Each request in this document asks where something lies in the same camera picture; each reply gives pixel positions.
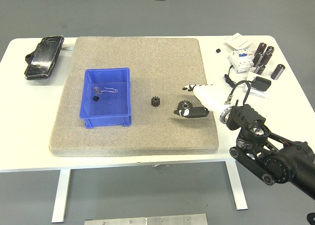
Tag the black power adapter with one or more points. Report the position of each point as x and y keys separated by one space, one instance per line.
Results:
x=262 y=84

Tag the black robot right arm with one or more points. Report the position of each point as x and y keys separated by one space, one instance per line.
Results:
x=283 y=161

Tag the black wrapped battery pack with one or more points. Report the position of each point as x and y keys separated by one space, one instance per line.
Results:
x=41 y=57

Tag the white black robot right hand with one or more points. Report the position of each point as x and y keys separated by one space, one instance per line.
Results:
x=209 y=97

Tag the large black gear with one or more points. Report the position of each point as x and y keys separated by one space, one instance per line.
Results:
x=183 y=104

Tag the blue plastic box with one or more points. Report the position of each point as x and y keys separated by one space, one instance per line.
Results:
x=105 y=121

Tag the small black gear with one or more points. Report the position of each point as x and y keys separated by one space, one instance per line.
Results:
x=155 y=102

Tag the dark brown cylindrical capacitor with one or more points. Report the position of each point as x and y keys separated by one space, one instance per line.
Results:
x=270 y=49
x=260 y=69
x=258 y=59
x=278 y=72
x=261 y=48
x=266 y=58

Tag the small bag of screws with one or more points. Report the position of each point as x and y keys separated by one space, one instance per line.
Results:
x=96 y=89

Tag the white circuit breaker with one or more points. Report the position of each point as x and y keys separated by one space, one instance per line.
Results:
x=242 y=62

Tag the small black cube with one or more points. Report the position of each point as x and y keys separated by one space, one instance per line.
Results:
x=96 y=98
x=217 y=50

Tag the white flat switch panel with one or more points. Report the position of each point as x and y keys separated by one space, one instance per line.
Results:
x=238 y=41

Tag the white table leg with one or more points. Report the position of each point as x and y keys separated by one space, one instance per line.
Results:
x=60 y=198
x=236 y=185

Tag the grey-brown foam mat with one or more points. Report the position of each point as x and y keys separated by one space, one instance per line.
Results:
x=147 y=62

